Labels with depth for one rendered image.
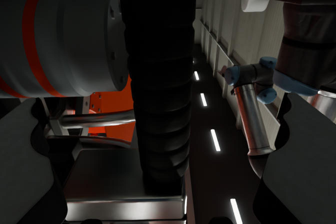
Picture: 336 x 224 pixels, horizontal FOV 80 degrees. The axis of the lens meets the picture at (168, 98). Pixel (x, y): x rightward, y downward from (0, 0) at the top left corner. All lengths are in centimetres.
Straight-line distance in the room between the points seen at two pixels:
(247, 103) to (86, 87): 66
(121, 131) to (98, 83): 65
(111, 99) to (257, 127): 56
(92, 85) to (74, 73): 3
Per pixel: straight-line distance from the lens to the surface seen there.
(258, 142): 83
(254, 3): 678
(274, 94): 96
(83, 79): 26
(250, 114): 83
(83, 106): 54
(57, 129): 42
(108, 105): 83
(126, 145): 32
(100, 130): 430
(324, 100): 75
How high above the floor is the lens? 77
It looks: 30 degrees up
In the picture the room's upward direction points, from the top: 179 degrees clockwise
